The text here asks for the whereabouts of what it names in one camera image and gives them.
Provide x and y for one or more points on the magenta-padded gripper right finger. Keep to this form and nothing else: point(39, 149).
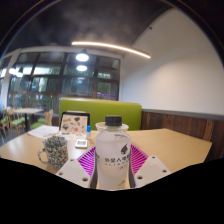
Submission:
point(150, 168)

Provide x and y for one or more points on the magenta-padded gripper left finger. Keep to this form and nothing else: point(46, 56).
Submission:
point(75, 171)

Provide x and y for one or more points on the clear plastic water bottle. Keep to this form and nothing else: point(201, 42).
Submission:
point(112, 156)

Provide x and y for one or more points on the green speckled white mug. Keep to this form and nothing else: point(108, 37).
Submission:
point(56, 151)

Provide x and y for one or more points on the small blue-capped bottle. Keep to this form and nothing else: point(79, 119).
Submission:
point(88, 130)

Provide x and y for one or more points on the tablet with sticker-covered case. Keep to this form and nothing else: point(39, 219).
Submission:
point(74, 126)

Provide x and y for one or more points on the white paper sheets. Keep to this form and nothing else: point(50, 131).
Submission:
point(43, 131)

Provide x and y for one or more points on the green upholstered booth bench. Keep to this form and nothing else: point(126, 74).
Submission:
point(100, 108)

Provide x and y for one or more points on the light wooden dining table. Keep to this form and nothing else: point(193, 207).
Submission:
point(28, 110)

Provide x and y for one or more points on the group of wooden green-seat chairs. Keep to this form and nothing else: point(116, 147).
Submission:
point(15, 121)

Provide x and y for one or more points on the small cone pendant lamp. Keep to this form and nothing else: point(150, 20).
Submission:
point(19, 74)
point(12, 71)

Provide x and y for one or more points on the round pendant lamp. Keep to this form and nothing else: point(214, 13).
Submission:
point(82, 57)

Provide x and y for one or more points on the curved linear ceiling light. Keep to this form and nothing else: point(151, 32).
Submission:
point(110, 46)

